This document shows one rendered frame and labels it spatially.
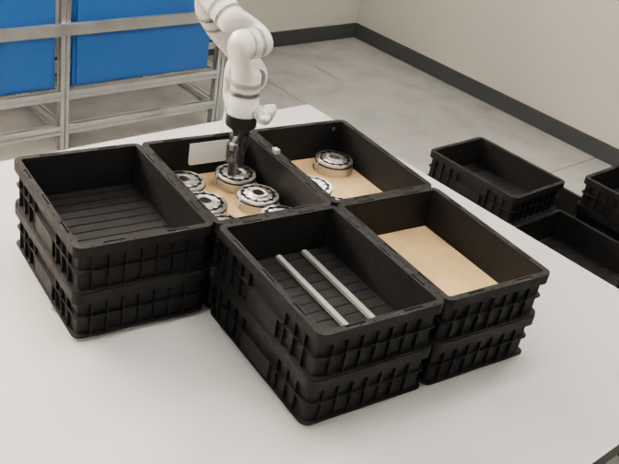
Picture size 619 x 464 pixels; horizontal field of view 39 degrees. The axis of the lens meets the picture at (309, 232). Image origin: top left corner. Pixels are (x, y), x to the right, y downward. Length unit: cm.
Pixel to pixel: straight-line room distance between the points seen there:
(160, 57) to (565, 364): 267
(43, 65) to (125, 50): 39
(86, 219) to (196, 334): 36
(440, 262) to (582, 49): 323
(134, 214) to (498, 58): 374
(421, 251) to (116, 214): 71
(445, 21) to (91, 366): 428
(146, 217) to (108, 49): 207
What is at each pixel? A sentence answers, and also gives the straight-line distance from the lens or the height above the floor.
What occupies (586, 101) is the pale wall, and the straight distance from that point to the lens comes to 516.
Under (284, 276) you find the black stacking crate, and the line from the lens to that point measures 186.
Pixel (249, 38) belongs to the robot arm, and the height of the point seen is 123.
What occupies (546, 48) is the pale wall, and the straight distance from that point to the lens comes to 526.
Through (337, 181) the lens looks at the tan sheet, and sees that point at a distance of 229.
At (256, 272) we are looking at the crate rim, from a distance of 170.
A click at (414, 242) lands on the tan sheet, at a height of 83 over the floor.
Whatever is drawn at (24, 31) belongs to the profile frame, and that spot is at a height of 60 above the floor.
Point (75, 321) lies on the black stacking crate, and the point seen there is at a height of 74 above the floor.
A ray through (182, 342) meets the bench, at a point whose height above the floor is 70.
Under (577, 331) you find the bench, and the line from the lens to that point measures 220.
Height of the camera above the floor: 185
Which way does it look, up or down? 30 degrees down
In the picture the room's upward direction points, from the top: 10 degrees clockwise
